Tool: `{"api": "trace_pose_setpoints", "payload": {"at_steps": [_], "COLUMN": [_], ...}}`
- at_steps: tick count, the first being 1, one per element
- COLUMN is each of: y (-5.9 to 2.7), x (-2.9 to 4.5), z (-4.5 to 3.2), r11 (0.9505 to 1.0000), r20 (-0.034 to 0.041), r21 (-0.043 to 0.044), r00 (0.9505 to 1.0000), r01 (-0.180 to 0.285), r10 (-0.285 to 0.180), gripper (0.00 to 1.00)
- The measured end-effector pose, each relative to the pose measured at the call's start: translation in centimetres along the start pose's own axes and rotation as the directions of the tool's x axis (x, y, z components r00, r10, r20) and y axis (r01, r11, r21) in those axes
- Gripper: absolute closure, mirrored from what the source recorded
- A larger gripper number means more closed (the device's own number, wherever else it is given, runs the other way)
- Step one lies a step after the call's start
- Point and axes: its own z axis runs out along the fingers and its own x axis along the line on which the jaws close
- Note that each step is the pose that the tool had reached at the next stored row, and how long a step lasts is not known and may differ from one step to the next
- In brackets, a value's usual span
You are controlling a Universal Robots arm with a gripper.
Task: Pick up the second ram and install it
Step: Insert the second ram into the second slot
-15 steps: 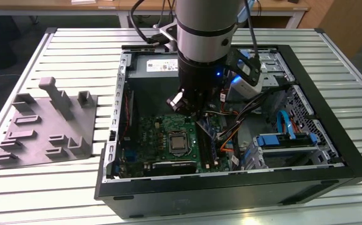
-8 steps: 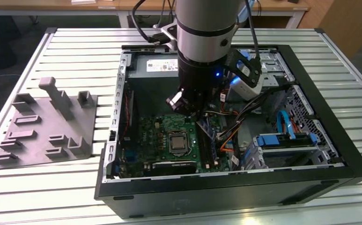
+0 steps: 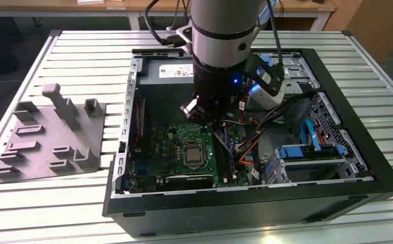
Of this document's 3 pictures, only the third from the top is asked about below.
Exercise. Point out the blue RAM stick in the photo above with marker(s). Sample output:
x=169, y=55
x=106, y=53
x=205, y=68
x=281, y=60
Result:
x=224, y=138

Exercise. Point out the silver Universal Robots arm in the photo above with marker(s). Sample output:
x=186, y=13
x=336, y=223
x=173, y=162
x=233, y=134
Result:
x=224, y=25

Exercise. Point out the grey power supply unit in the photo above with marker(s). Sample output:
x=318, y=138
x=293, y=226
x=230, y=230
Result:
x=162, y=101

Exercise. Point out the blue plastic drive latch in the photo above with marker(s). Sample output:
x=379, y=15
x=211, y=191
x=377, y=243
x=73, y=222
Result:
x=265, y=59

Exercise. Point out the silver metal drive cage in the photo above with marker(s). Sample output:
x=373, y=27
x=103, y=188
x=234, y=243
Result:
x=298, y=89

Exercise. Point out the green motherboard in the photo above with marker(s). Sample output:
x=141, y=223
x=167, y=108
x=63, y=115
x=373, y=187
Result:
x=162, y=142

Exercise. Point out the silver CPU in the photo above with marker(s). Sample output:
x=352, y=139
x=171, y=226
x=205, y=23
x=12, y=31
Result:
x=194, y=155

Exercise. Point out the hard disk in blue carrier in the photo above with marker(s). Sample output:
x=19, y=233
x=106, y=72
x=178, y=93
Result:
x=289, y=152

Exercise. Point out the black graphics card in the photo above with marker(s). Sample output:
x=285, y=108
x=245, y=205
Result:
x=187, y=179

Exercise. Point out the silver metal disk bay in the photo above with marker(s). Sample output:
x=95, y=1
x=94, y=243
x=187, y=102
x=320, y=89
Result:
x=314, y=162

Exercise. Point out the black PC case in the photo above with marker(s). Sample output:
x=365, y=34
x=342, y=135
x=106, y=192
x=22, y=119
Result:
x=217, y=213

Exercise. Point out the white paper stack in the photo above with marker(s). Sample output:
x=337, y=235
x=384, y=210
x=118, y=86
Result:
x=90, y=1

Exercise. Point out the brown wooden cabinet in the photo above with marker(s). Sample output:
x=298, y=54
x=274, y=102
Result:
x=376, y=28

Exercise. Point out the wooden desk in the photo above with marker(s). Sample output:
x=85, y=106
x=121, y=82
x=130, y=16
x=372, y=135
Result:
x=63, y=7

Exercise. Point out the grey parts rack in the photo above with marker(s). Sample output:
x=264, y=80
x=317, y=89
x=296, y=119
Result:
x=43, y=152

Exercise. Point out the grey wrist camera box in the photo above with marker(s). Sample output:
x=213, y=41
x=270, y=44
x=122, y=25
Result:
x=268, y=99

